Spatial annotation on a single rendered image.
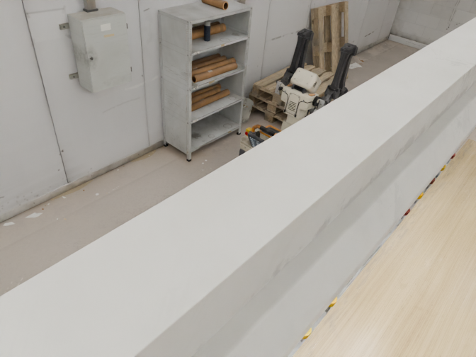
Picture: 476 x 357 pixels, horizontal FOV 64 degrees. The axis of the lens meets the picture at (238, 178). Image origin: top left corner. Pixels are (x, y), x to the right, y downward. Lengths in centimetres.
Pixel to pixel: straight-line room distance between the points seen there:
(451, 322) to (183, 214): 221
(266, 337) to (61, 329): 15
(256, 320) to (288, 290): 4
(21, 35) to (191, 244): 328
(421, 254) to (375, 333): 69
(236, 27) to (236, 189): 432
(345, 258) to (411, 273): 213
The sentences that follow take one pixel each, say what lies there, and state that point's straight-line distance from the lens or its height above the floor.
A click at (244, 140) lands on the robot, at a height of 80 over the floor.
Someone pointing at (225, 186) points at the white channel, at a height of 246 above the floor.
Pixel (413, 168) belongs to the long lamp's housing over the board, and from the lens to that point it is 49.
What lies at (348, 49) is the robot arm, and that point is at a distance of 331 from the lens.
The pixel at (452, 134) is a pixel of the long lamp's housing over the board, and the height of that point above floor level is 236.
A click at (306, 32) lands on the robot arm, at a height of 161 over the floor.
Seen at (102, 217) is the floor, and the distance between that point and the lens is 385.
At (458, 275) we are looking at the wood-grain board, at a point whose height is 90.
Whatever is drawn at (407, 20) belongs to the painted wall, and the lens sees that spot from 947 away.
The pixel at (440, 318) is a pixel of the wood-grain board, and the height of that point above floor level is 90.
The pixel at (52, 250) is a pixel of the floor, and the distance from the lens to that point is 367.
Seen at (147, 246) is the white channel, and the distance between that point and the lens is 22.
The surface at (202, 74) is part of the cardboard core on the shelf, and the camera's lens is 413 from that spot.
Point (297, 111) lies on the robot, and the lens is 334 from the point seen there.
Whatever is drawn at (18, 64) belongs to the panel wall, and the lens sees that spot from 350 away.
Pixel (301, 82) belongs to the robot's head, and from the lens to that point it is 332.
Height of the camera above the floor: 263
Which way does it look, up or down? 38 degrees down
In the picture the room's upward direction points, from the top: 6 degrees clockwise
